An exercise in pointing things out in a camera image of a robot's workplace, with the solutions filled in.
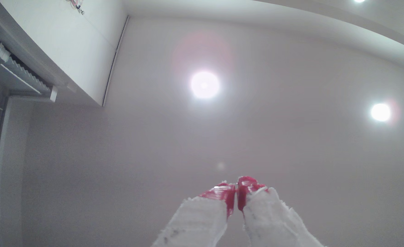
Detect gripper finger with white foam red tip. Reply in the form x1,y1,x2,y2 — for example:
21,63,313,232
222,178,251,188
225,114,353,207
237,176,327,247
151,183,236,247

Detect round ceiling light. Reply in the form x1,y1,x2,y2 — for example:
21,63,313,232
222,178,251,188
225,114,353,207
190,70,220,100
370,103,392,122

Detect red hanging wires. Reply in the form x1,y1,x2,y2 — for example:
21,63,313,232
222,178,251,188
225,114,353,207
66,0,85,15

